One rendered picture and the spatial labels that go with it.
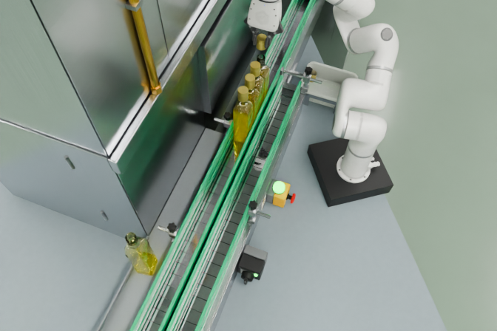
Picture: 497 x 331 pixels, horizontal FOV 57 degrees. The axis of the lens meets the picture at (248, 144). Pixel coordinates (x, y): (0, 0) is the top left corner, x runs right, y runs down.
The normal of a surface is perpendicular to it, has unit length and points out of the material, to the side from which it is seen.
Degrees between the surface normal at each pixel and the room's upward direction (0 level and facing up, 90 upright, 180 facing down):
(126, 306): 0
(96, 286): 0
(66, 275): 0
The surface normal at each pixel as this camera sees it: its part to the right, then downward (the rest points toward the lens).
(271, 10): -0.28, 0.61
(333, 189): 0.00, -0.54
